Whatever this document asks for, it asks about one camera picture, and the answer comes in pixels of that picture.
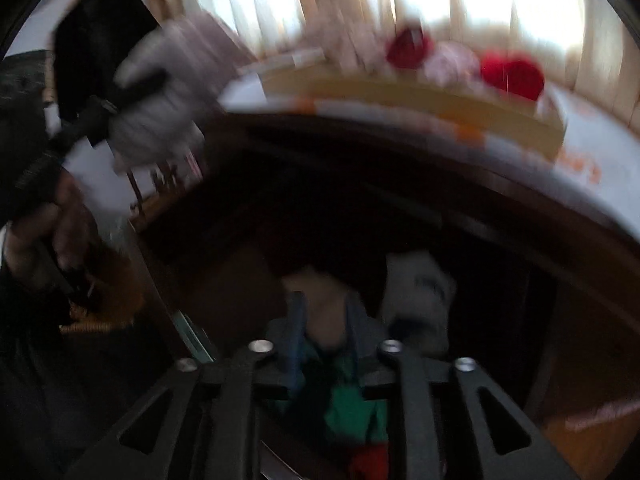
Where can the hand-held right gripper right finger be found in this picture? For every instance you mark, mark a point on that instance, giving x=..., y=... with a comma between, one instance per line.
x=354, y=350

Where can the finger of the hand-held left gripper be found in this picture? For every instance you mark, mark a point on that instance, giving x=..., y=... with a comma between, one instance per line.
x=142, y=82

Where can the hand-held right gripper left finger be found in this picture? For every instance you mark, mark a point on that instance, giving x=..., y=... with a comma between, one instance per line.
x=295, y=350

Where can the grey underwear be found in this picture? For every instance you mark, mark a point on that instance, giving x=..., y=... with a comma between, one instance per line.
x=322, y=310
x=160, y=125

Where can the grey sock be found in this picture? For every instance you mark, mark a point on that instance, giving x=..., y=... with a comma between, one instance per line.
x=420, y=300

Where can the red ribbed underwear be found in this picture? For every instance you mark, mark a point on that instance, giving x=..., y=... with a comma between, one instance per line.
x=370, y=462

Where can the shallow cardboard box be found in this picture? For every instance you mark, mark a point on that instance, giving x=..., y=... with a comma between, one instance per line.
x=400, y=95

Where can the person's left hand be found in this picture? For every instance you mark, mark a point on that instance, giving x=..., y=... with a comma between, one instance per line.
x=65, y=230

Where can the black hanging garment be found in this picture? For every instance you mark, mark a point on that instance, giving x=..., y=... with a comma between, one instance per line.
x=95, y=50

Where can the green and black sock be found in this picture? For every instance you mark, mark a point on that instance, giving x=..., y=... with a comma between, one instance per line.
x=350, y=410

